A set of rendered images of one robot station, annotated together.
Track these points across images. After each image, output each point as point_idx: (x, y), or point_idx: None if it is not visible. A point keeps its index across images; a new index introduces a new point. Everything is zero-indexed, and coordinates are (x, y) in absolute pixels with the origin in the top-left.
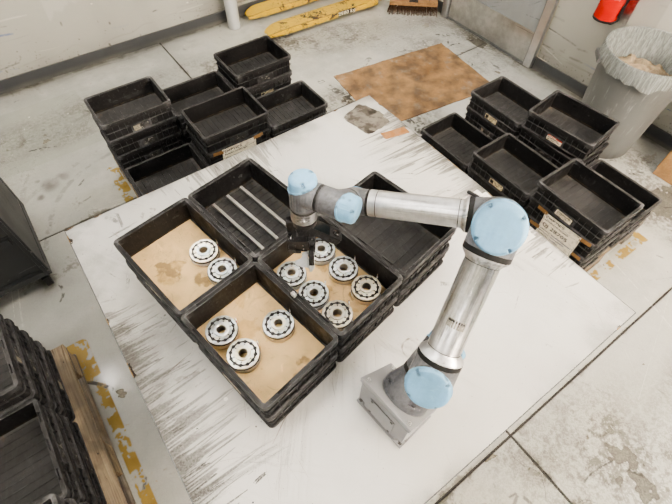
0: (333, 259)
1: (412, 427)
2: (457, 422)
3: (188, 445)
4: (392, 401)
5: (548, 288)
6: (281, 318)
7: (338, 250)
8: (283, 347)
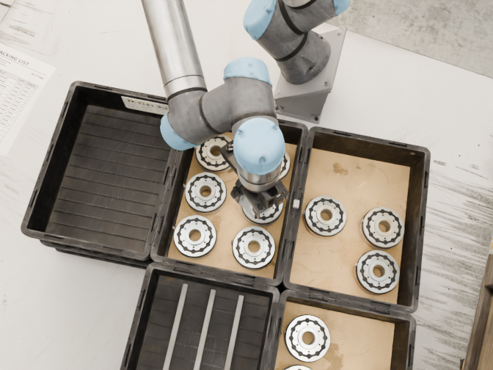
0: (201, 210)
1: (340, 29)
2: None
3: (469, 244)
4: (329, 56)
5: (72, 9)
6: (319, 214)
7: (177, 220)
8: (340, 197)
